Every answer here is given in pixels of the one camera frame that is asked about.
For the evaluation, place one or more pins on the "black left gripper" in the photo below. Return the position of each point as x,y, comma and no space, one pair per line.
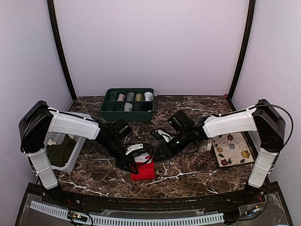
123,164

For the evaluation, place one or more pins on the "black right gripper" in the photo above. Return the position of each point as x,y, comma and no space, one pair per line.
166,151

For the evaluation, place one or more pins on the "red boxer briefs white trim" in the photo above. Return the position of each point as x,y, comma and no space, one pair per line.
145,166

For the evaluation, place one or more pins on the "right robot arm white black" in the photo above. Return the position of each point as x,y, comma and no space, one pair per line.
262,118

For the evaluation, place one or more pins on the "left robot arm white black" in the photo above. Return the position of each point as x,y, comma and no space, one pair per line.
43,123

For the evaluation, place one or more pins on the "black rolled underwear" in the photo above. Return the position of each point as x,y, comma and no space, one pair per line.
147,106

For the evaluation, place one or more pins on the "navy rolled underwear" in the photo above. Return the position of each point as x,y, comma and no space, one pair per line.
137,107

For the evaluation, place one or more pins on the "white rolled underwear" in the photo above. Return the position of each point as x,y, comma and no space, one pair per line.
148,96

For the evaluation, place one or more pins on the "light grey rolled underwear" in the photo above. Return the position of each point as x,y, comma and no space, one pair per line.
128,107

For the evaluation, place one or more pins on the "olive rolled underwear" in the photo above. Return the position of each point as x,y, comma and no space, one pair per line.
139,97

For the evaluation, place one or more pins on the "dark grey rolled underwear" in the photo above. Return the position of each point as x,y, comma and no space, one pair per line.
130,96

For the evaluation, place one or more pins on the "pink rolled underwear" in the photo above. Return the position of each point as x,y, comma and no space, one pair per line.
121,97

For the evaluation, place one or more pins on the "striped rolled underwear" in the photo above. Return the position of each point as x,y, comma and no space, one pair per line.
112,96

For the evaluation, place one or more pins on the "seashell coral ceramic mug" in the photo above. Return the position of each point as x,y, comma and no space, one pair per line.
205,145

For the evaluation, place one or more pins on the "green divided organizer tray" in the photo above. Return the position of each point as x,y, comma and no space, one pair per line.
113,110

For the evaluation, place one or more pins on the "floral square tile coaster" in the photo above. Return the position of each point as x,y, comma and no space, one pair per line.
232,150

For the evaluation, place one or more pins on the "small green circuit board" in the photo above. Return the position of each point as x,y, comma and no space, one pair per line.
76,217

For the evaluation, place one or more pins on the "dark green garment in basket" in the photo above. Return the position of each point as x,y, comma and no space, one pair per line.
59,155

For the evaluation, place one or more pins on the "white perforated laundry basket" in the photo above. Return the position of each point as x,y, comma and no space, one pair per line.
57,138

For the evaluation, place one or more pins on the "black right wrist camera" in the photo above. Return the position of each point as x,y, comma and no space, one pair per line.
180,121

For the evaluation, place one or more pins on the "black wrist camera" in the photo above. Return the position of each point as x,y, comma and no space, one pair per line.
180,121
121,128

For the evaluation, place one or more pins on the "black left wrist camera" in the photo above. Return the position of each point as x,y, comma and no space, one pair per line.
121,128

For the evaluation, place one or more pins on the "grey slotted cable duct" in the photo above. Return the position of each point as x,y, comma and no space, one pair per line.
132,218

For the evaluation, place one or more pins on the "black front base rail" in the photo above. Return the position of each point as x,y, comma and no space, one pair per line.
267,209

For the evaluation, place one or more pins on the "black right frame post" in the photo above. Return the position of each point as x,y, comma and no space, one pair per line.
243,49

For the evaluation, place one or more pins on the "black frame post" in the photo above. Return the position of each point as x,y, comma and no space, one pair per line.
59,48
243,49

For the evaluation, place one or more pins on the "black left frame post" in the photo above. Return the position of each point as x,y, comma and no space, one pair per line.
59,48

